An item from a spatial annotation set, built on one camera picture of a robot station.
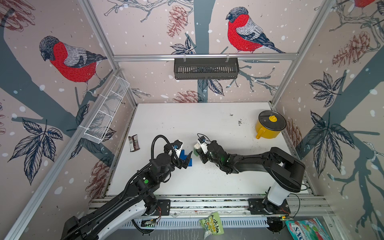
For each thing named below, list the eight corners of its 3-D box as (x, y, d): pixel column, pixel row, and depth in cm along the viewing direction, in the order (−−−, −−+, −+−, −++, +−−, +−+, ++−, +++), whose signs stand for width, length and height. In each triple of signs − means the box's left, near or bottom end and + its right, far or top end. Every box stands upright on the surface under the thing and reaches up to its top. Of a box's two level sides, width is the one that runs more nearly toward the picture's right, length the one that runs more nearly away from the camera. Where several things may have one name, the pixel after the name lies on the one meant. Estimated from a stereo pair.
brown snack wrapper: (131, 152, 96) (130, 151, 94) (129, 138, 103) (128, 136, 102) (140, 149, 98) (139, 147, 96) (137, 135, 105) (136, 133, 103)
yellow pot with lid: (256, 140, 101) (262, 129, 90) (249, 118, 113) (254, 106, 103) (281, 140, 101) (291, 129, 90) (271, 118, 113) (279, 106, 103)
